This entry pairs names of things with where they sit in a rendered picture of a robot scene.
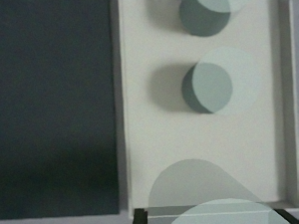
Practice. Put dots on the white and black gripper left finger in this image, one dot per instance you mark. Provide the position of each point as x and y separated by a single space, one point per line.
140 216

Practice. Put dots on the white shallow tray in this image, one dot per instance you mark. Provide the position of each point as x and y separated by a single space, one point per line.
258 147

